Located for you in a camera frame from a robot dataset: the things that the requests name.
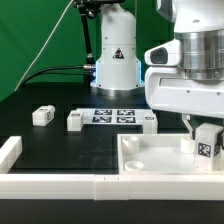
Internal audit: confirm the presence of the white cable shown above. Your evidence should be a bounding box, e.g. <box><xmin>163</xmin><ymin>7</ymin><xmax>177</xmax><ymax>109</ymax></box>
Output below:
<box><xmin>14</xmin><ymin>0</ymin><xmax>75</xmax><ymax>92</ymax></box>

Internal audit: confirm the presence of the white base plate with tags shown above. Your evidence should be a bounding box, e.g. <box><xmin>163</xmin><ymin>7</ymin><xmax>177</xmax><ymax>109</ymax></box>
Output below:
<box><xmin>67</xmin><ymin>108</ymin><xmax>158</xmax><ymax>134</ymax></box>

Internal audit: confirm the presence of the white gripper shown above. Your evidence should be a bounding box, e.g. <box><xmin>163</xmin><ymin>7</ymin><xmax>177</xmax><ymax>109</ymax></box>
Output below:
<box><xmin>144</xmin><ymin>40</ymin><xmax>224</xmax><ymax>139</ymax></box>

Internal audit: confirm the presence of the black cable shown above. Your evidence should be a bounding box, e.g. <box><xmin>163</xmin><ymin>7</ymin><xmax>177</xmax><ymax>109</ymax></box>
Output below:
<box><xmin>20</xmin><ymin>65</ymin><xmax>98</xmax><ymax>88</ymax></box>

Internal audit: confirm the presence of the black camera stand pole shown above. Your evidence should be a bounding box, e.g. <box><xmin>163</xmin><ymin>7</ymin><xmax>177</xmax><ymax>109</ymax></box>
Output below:
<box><xmin>72</xmin><ymin>0</ymin><xmax>125</xmax><ymax>69</ymax></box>

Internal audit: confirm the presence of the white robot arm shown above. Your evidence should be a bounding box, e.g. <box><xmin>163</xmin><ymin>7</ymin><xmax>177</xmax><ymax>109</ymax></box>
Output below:
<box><xmin>91</xmin><ymin>0</ymin><xmax>224</xmax><ymax>120</ymax></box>

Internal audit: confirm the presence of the white U-shaped obstacle fence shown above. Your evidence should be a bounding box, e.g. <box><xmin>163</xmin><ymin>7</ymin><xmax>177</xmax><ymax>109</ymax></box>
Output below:
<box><xmin>0</xmin><ymin>136</ymin><xmax>224</xmax><ymax>200</ymax></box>

